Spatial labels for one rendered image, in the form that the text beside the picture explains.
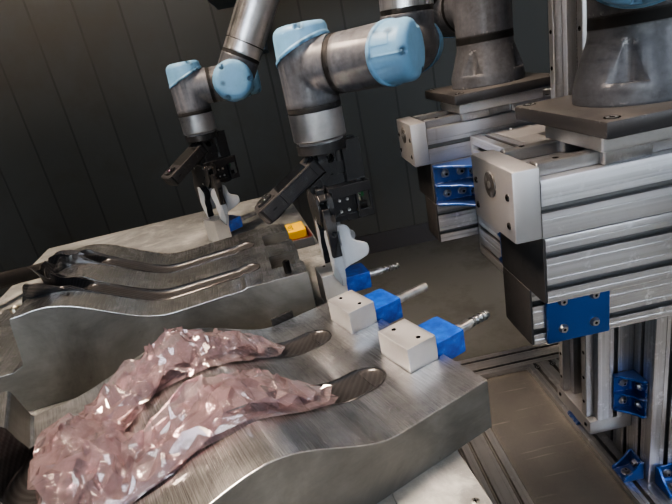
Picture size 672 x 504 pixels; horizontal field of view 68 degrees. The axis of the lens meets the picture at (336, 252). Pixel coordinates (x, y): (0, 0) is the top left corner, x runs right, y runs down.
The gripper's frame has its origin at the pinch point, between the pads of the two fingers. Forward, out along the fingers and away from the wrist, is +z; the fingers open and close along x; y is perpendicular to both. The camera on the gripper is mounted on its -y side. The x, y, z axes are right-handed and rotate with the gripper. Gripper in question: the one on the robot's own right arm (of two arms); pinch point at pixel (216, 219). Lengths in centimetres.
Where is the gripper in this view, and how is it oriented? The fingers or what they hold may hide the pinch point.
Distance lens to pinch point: 123.1
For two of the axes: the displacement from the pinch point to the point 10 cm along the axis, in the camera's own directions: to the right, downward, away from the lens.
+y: 6.9, -3.8, 6.1
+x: -7.0, -1.4, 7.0
